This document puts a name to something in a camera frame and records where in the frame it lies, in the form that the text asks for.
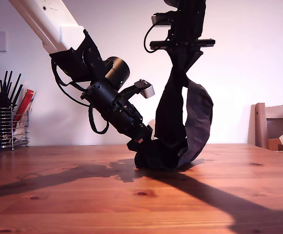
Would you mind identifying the black brush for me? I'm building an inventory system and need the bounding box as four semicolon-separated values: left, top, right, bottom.
0;92;10;108

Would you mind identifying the thin black cable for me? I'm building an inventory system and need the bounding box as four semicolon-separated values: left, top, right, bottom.
144;23;156;53
51;59;91;107

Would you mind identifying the braided black cable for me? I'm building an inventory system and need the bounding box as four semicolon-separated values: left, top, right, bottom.
88;105;110;134

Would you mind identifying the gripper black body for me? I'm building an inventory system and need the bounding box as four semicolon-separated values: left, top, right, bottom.
101;98;154;144

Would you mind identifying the dark grey underwear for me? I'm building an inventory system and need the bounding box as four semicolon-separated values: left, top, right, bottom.
134;62;214;171

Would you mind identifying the red paper packet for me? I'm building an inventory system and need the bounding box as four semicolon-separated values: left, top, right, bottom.
14;88;35;122

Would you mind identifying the wooden chair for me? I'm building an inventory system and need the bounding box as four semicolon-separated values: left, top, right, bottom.
247;102;283;151

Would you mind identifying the orange-brown box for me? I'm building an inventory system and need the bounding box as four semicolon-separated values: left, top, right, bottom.
267;138;283;151

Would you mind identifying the white paper packet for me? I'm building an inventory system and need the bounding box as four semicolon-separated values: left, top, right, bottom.
21;81;38;108

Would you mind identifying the chrome wire rack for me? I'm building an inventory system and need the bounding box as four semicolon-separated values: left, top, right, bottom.
11;110;31;150

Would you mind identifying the metal wire utensil cup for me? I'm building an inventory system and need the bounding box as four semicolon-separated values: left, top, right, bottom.
0;106;13;148

